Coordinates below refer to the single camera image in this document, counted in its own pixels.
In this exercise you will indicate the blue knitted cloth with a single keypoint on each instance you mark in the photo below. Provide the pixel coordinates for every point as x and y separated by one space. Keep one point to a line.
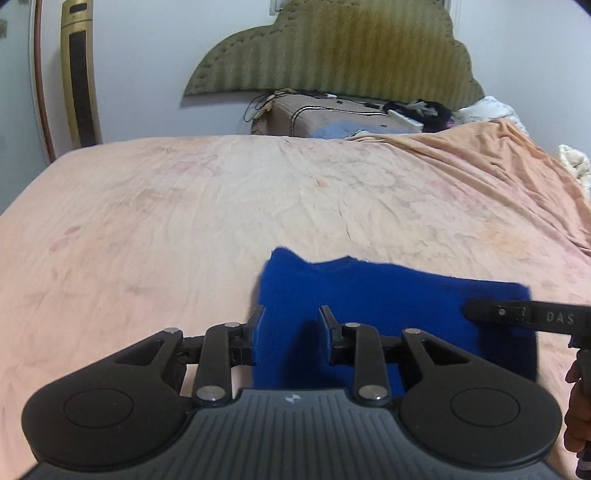
369 295

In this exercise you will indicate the white floral quilt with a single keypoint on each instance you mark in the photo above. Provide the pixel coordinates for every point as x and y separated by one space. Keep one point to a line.
491 110

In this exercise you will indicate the bed with pink sheet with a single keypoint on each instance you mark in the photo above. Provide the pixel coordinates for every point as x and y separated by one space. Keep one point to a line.
184 207

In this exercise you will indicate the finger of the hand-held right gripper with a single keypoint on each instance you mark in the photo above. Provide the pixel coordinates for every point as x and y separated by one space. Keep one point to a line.
489 313

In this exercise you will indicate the black clothes heap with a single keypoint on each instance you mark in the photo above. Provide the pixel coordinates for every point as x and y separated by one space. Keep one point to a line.
434 113

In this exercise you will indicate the olive padded headboard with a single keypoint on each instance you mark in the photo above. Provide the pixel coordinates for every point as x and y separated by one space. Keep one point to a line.
346 46

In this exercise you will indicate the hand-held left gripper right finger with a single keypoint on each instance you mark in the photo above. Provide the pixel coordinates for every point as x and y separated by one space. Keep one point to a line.
328 321

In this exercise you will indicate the gold floor air conditioner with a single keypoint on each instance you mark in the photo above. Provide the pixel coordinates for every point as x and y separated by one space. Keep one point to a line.
81 69

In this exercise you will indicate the cream crumpled cloth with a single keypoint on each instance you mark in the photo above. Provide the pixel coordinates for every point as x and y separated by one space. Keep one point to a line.
576 164

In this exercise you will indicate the glass sliding door wardrobe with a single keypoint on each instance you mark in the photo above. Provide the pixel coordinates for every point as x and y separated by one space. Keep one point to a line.
18 83

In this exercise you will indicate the brown pillow with black piping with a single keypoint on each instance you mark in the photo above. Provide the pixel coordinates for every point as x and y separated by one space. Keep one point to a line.
295 122

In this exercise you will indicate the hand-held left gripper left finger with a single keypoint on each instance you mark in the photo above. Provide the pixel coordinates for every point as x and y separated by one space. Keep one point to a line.
259 337

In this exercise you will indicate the person's right hand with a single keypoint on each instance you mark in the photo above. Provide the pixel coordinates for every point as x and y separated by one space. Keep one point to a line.
577 415

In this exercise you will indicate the grey-blue folded cloth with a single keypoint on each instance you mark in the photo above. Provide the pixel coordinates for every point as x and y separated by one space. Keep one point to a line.
337 129

